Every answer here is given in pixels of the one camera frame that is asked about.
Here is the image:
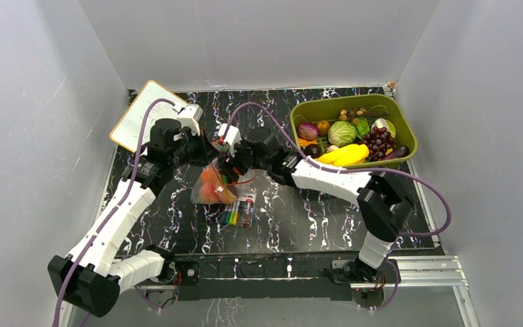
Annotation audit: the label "dark toy plum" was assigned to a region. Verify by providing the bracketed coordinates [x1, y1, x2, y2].
[304, 144, 323, 159]

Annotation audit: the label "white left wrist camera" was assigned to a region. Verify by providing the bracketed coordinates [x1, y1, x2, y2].
[176, 104, 203, 136]

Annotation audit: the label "purple toy grapes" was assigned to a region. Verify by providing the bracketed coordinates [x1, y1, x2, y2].
[360, 127, 397, 162]

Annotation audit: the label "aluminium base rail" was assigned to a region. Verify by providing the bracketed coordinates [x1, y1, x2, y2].
[61, 255, 470, 290]

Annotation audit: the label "small orange toy fruit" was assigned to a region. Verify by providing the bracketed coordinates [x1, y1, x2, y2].
[316, 120, 330, 136]

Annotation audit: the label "purple toy eggplant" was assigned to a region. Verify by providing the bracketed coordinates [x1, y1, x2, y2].
[383, 146, 410, 160]

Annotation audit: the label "toy green cabbage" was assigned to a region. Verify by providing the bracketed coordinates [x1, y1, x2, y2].
[328, 121, 358, 148]

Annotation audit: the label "yellow framed whiteboard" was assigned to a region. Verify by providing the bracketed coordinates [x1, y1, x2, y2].
[110, 80, 188, 153]

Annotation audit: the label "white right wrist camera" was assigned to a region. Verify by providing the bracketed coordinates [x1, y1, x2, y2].
[214, 123, 242, 157]

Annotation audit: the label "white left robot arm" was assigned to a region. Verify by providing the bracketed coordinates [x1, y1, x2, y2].
[48, 118, 218, 317]

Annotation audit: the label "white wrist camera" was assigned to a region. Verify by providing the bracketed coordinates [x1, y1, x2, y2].
[214, 123, 242, 157]
[176, 104, 203, 136]

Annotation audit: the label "pack of coloured markers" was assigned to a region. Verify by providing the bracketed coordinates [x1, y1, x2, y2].
[220, 192, 256, 228]

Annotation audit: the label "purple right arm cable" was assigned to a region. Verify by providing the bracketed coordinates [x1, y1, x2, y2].
[223, 102, 453, 312]

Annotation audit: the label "olive green plastic bin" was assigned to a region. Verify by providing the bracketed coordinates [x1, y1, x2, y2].
[289, 94, 418, 169]

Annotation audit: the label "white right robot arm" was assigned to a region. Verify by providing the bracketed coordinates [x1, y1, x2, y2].
[219, 123, 414, 282]

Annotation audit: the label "yellow toy banana bunch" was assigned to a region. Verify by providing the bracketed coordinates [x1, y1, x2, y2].
[317, 144, 370, 167]

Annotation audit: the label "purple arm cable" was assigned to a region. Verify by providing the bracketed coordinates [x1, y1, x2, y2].
[223, 102, 453, 312]
[51, 97, 176, 327]

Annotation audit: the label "toy peach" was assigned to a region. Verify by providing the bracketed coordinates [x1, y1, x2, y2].
[196, 183, 220, 204]

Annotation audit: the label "red toy onion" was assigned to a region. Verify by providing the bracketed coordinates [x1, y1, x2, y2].
[297, 122, 319, 141]

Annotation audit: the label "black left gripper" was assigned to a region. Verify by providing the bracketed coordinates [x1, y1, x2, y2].
[169, 127, 219, 170]

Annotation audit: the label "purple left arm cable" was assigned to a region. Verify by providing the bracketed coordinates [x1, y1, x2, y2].
[51, 97, 176, 327]

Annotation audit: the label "clear zip bag orange zipper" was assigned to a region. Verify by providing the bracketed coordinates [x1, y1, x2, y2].
[190, 158, 257, 204]

